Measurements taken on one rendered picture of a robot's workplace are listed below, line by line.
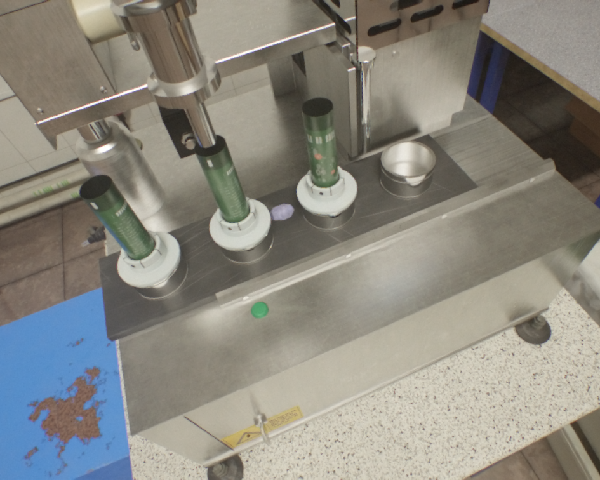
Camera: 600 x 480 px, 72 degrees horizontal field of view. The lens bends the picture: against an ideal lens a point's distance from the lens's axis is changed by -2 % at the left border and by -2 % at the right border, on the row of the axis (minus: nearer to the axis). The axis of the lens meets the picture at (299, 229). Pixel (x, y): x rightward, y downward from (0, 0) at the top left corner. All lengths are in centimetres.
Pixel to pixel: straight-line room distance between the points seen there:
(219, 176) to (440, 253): 27
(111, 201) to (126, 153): 15
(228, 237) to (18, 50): 26
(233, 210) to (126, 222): 11
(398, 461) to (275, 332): 32
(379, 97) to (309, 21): 12
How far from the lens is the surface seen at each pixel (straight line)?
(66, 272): 213
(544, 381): 78
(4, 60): 46
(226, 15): 56
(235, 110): 74
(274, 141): 66
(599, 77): 136
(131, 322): 52
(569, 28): 155
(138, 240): 46
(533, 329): 79
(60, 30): 45
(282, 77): 73
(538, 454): 155
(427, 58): 54
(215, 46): 50
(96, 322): 111
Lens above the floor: 144
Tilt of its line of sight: 52 degrees down
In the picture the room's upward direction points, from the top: 12 degrees counter-clockwise
